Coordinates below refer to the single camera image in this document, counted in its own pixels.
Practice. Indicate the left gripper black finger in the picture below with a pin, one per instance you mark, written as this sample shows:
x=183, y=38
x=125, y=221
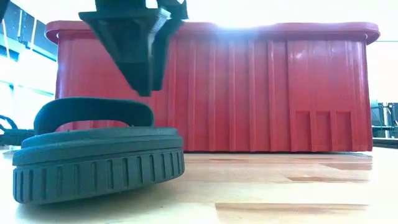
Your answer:
x=174, y=12
x=133, y=46

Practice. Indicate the dark green slipper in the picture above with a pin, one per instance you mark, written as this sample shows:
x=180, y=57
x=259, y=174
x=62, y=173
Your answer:
x=93, y=174

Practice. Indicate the red plastic bin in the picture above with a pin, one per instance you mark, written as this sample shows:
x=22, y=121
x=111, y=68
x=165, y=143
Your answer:
x=264, y=93

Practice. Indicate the dark metal rack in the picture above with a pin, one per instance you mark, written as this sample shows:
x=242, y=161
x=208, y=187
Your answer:
x=385, y=119

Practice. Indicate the dark window frame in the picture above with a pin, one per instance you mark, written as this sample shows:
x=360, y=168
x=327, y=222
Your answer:
x=43, y=40

